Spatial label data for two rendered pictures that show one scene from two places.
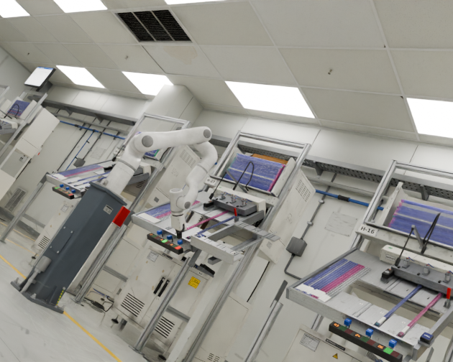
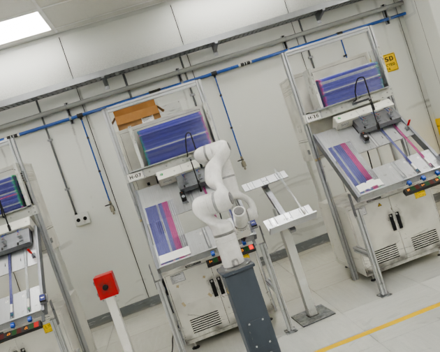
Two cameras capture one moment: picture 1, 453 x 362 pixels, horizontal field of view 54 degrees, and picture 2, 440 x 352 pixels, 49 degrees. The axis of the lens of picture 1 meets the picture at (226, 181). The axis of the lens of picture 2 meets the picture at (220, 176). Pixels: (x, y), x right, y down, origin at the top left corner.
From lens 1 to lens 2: 2.86 m
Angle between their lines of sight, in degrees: 53
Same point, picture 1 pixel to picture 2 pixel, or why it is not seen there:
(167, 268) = (205, 272)
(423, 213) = (340, 81)
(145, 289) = (204, 302)
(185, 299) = not seen: hidden behind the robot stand
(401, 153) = (163, 19)
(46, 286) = not seen: outside the picture
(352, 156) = (121, 47)
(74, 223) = (254, 313)
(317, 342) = (364, 208)
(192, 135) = (223, 158)
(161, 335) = not seen: hidden behind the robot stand
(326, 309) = (390, 186)
